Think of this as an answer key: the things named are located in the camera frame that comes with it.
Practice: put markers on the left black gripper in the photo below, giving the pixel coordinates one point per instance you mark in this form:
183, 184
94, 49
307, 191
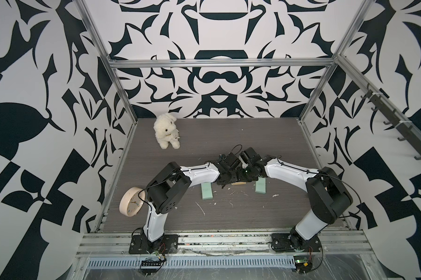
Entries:
232, 179

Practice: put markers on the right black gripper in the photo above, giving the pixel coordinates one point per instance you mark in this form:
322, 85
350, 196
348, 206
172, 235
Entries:
251, 179

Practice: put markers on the mint green box lid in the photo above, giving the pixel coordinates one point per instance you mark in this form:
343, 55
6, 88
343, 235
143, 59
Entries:
260, 186

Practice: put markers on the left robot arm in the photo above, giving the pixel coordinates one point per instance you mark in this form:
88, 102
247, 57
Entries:
167, 189

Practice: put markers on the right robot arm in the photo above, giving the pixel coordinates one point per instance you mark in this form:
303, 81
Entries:
327, 194

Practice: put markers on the mint green box left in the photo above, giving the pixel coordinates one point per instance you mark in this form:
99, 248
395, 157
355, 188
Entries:
206, 190

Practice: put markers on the white plush bunny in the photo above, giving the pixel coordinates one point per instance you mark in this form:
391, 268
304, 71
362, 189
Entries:
166, 132

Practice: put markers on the beige round clock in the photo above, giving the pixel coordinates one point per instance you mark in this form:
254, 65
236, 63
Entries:
132, 201

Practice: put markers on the right electronics board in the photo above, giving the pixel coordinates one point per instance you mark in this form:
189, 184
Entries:
303, 265

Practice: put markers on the electronics board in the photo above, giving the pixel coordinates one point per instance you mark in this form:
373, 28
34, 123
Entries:
303, 265
148, 266

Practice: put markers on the left electronics board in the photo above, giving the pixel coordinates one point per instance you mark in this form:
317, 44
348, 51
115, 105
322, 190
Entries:
148, 266

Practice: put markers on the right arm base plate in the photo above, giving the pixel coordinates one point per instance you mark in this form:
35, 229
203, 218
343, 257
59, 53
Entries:
292, 242

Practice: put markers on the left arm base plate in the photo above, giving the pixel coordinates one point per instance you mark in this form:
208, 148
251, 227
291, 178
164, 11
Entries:
165, 245

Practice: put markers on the wall hook rack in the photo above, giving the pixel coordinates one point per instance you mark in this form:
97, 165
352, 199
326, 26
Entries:
394, 118

